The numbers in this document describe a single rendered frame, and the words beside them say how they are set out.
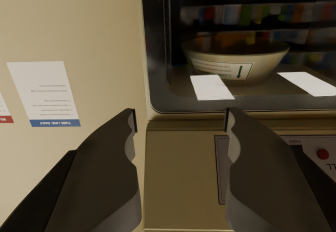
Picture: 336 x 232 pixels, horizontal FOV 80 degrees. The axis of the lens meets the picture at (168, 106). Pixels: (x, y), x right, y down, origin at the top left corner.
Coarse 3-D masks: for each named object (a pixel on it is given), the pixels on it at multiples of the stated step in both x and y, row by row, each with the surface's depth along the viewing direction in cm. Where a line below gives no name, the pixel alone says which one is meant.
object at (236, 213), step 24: (240, 120) 10; (240, 144) 9; (264, 144) 9; (240, 168) 8; (264, 168) 7; (288, 168) 7; (240, 192) 7; (264, 192) 7; (288, 192) 6; (312, 192) 6; (240, 216) 6; (264, 216) 6; (288, 216) 6; (312, 216) 6
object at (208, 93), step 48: (144, 0) 22; (192, 0) 22; (240, 0) 22; (288, 0) 22; (192, 48) 24; (240, 48) 24; (288, 48) 24; (192, 96) 27; (240, 96) 27; (288, 96) 27
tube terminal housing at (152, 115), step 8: (144, 48) 26; (144, 56) 27; (144, 64) 27; (144, 72) 28; (144, 80) 28; (152, 112) 30; (248, 112) 30; (256, 112) 30; (264, 112) 30; (272, 112) 30; (280, 112) 30; (288, 112) 30; (296, 112) 30; (304, 112) 29; (312, 112) 29; (320, 112) 29; (328, 112) 29; (152, 120) 31; (160, 120) 31; (168, 120) 31; (176, 120) 31; (184, 120) 31; (192, 120) 31; (200, 120) 31
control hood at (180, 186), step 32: (160, 128) 29; (192, 128) 29; (288, 128) 28; (320, 128) 28; (160, 160) 27; (192, 160) 27; (160, 192) 26; (192, 192) 26; (160, 224) 25; (192, 224) 25; (224, 224) 25
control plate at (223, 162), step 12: (216, 144) 28; (228, 144) 27; (288, 144) 27; (300, 144) 27; (312, 144) 27; (324, 144) 27; (216, 156) 27; (312, 156) 26; (216, 168) 27; (228, 168) 27; (324, 168) 26
